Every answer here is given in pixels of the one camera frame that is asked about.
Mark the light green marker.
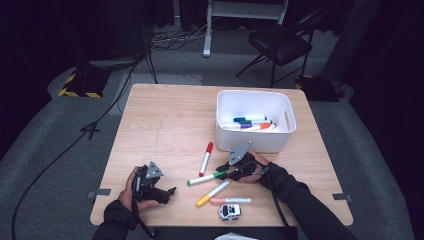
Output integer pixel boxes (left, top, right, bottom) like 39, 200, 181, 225
186, 170, 228, 186

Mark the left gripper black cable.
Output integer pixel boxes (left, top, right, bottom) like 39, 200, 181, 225
130, 176, 156, 240

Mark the dark green marker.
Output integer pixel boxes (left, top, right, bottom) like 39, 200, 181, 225
239, 119, 273, 126

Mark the thick black floor cable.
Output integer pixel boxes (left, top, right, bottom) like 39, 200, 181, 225
10, 49, 149, 240

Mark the grey tape strip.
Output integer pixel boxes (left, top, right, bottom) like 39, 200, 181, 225
332, 193, 353, 203
87, 188, 112, 199

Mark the pink marker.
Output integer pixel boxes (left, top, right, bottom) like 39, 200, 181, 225
209, 197, 254, 205

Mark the white plastic bin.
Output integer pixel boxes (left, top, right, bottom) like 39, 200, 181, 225
215, 89, 298, 154

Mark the person's left hand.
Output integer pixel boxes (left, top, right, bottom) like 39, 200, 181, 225
118, 165, 159, 212

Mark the person's right hand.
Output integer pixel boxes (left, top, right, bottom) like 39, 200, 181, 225
239, 148, 271, 184

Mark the white toy car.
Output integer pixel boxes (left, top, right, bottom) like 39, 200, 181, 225
218, 203, 243, 222

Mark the yellow black striped base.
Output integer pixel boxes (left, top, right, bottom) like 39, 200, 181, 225
58, 68, 111, 99

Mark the white metal stand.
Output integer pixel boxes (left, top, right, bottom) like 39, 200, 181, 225
202, 0, 290, 58

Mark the white cloth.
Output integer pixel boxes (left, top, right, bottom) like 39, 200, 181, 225
214, 231, 261, 240

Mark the orange marker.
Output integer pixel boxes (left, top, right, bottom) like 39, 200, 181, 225
249, 122, 273, 131

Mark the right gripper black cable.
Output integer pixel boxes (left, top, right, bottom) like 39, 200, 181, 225
256, 164, 292, 231

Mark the black stand base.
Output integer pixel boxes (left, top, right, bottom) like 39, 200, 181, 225
294, 74, 341, 103

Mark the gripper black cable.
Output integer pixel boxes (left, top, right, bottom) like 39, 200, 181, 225
256, 164, 292, 231
130, 176, 156, 240

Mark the purple marker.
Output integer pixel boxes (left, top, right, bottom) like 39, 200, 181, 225
222, 123, 253, 130

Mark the black cable bundle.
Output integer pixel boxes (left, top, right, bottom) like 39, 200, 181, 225
146, 16, 218, 84

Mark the grey flat stand base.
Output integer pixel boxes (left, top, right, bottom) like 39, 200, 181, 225
88, 57, 138, 70

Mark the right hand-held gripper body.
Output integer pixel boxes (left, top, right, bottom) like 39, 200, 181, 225
227, 140, 260, 182

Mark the black folding chair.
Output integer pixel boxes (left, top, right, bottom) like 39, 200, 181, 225
235, 6, 334, 88

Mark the yellow marker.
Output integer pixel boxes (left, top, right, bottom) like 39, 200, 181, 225
195, 179, 232, 208

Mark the red marker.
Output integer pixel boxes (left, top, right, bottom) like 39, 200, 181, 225
198, 141, 214, 178

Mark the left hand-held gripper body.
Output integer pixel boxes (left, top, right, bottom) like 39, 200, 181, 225
132, 161, 168, 202

